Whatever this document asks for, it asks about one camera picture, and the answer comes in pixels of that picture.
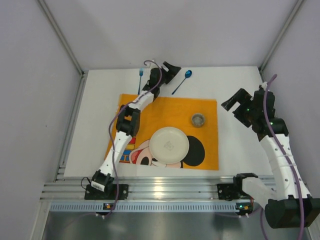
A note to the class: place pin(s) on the small speckled stone cup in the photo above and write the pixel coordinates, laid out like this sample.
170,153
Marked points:
198,120

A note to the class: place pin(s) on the aluminium frame post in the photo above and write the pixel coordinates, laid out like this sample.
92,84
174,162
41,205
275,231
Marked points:
61,37
298,4

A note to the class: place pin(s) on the aluminium mounting rail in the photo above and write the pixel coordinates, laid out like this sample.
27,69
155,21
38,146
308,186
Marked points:
163,189

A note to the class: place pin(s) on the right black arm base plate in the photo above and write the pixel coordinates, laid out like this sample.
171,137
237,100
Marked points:
228,192

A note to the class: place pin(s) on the left aluminium frame post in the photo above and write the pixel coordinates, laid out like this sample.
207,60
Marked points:
61,37

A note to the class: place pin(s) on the orange Mickey Mouse cloth placemat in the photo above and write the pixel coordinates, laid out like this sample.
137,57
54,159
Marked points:
203,153

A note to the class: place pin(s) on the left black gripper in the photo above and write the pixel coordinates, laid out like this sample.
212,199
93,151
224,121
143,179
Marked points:
166,74

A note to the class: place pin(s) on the blue metallic fork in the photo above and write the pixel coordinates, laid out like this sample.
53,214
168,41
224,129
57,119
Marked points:
141,73

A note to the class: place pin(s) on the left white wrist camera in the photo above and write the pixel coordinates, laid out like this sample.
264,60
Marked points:
151,63

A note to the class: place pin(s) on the right aluminium frame post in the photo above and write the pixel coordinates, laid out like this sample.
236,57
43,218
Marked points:
298,4

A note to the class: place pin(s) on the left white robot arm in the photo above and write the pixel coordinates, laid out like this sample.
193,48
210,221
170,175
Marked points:
126,123

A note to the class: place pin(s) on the slotted grey cable duct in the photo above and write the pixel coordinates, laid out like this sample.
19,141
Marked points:
152,207

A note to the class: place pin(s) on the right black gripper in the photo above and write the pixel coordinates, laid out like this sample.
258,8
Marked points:
242,107

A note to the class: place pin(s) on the blue metallic spoon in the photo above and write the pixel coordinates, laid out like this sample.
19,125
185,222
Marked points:
187,75

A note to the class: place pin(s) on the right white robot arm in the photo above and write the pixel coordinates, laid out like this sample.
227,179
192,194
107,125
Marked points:
290,204

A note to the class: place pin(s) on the cream round plate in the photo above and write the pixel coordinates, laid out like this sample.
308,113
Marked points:
169,145

